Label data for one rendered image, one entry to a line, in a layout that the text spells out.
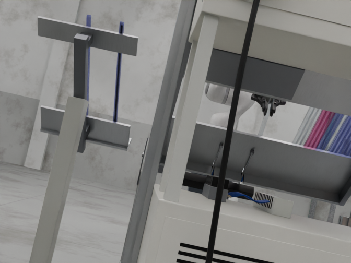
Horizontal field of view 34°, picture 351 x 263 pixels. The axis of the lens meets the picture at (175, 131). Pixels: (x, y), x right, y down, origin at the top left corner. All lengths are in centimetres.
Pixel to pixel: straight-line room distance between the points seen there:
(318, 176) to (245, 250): 100
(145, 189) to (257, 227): 47
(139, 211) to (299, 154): 70
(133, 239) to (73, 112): 58
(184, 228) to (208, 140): 89
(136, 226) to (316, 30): 71
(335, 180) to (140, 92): 925
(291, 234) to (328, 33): 41
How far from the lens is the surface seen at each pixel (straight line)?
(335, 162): 208
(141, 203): 156
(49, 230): 200
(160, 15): 1149
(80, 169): 1126
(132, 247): 158
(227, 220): 116
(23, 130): 1150
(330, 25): 123
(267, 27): 120
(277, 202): 153
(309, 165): 208
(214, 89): 261
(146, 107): 1119
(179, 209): 115
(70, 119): 198
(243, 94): 263
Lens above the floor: 70
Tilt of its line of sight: 3 degrees up
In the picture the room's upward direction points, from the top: 13 degrees clockwise
